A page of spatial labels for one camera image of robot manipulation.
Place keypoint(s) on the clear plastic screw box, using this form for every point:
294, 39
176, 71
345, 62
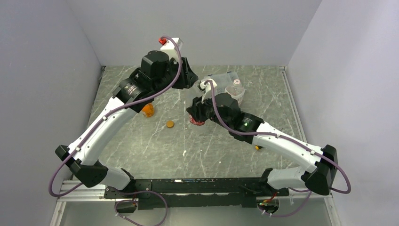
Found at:
223, 80

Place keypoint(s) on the large clear tea bottle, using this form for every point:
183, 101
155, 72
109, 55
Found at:
236, 93

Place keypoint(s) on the orange bottle cap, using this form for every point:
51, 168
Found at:
170, 124

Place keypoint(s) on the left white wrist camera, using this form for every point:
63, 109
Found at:
168, 47

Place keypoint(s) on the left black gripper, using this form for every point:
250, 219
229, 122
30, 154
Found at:
187, 77

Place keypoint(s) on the aluminium rail frame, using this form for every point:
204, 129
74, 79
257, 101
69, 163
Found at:
102, 193

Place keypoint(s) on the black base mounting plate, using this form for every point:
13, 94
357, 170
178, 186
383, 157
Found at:
197, 192

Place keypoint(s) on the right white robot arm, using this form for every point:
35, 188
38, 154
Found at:
317, 166

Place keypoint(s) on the small red label bottle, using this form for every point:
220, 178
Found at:
193, 93

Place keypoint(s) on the orange juice bottle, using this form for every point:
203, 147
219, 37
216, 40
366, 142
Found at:
148, 110

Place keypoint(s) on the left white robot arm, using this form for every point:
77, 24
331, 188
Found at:
158, 71

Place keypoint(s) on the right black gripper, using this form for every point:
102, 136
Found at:
196, 109

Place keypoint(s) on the white tea bottle cap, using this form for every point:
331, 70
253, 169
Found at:
237, 83

